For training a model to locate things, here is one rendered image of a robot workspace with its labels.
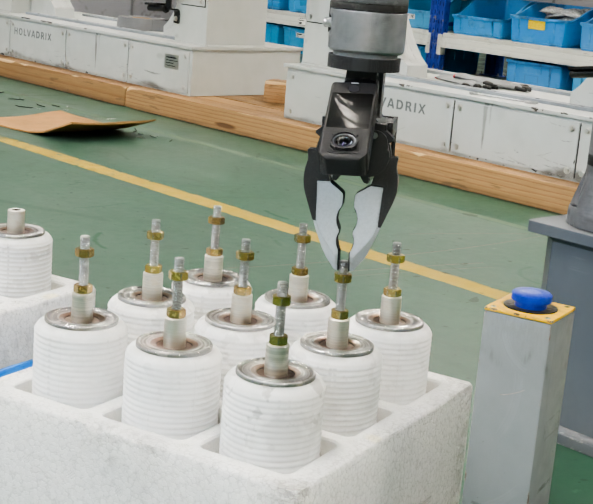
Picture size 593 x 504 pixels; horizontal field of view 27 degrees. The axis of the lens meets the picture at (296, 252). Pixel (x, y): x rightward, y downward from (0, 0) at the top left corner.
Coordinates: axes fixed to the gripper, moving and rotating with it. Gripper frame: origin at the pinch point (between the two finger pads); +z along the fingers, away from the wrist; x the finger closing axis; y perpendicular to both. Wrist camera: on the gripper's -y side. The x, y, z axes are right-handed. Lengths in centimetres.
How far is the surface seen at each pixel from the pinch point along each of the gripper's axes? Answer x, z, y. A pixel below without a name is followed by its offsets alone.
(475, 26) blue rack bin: 1, 4, 598
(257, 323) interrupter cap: 8.9, 9.0, 4.2
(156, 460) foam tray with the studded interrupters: 14.2, 17.7, -14.7
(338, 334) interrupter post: -0.2, 7.7, -0.5
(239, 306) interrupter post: 10.9, 7.4, 3.9
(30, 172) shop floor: 108, 34, 198
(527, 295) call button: -18.3, 1.4, -0.4
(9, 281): 46, 15, 27
